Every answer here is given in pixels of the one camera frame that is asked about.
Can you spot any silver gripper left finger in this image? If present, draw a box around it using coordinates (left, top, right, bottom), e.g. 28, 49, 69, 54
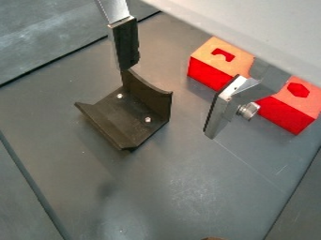
93, 0, 140, 70

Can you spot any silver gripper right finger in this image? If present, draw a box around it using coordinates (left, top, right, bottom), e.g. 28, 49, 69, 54
203, 58, 291, 139

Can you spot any red shape sorter board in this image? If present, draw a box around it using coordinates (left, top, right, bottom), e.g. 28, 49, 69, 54
187, 37, 321, 138

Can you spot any black curved holder stand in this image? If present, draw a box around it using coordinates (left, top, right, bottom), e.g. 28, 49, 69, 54
74, 69, 172, 151

